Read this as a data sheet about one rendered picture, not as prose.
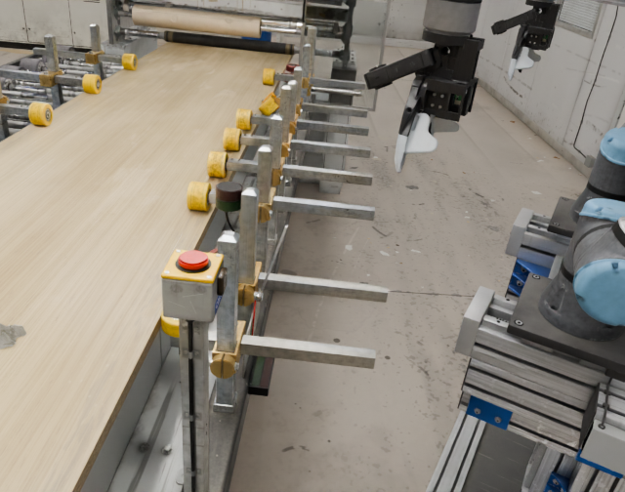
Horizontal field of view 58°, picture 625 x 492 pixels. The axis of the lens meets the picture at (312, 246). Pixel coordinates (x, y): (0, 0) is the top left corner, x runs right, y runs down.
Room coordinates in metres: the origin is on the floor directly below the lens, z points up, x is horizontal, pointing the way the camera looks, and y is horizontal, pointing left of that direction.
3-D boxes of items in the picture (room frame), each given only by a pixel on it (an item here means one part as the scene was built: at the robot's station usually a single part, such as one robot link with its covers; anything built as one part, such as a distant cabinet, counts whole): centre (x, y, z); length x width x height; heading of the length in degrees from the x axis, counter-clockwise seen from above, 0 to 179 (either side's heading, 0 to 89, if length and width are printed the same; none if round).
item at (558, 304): (0.90, -0.51, 1.09); 0.15 x 0.15 x 0.10
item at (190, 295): (0.65, 0.16, 1.18); 0.07 x 0.07 x 0.08; 89
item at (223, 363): (0.93, 0.15, 0.84); 0.13 x 0.06 x 0.05; 179
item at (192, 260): (0.65, 0.16, 1.22); 0.04 x 0.04 x 0.02
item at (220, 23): (3.78, 0.66, 1.05); 1.43 x 0.12 x 0.12; 89
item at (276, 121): (1.66, 0.14, 0.89); 0.03 x 0.03 x 0.48; 89
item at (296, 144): (1.95, 0.08, 0.95); 0.50 x 0.04 x 0.04; 89
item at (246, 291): (1.18, 0.15, 0.85); 0.13 x 0.06 x 0.05; 179
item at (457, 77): (0.87, -0.17, 1.46); 0.09 x 0.08 x 0.12; 64
